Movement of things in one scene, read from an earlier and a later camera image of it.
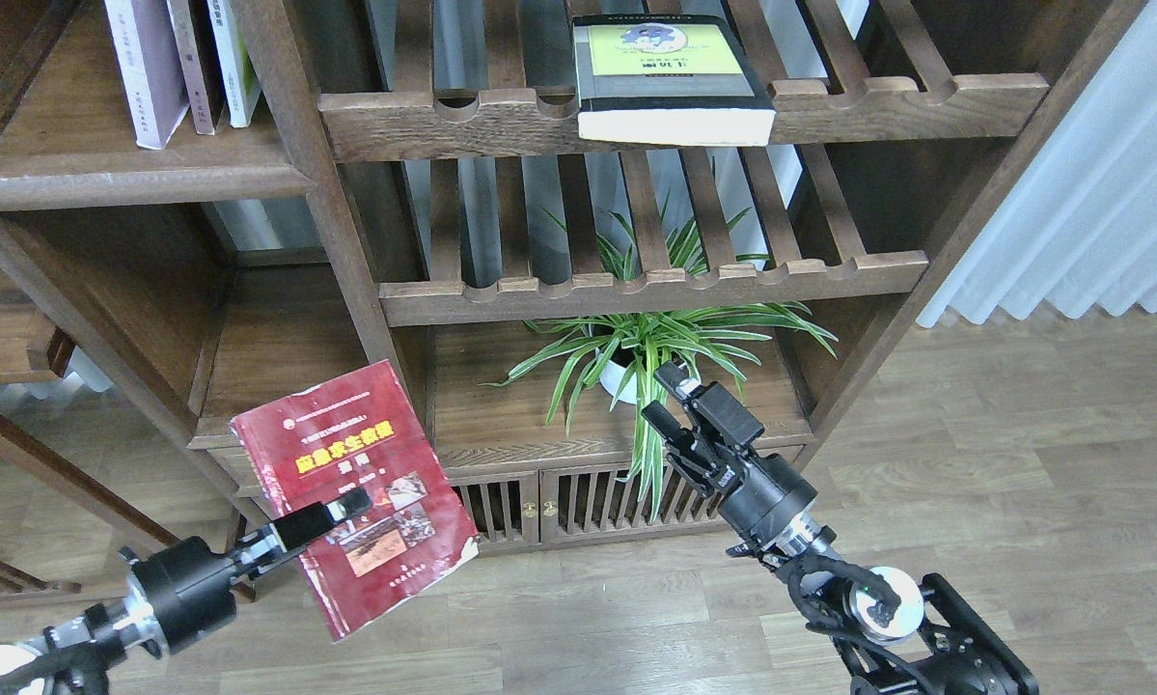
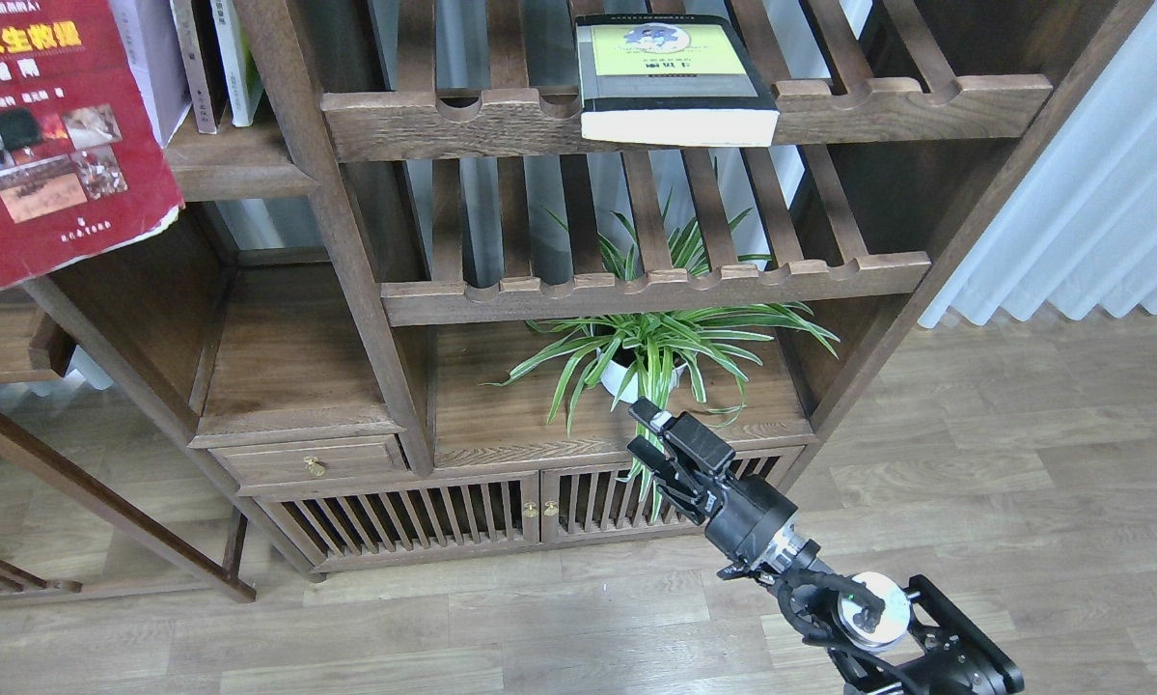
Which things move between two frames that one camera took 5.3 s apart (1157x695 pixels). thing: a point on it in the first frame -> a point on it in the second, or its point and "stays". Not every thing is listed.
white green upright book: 240,84 stays
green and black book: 667,79 stays
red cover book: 364,430 -> 78,160
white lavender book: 150,68 stays
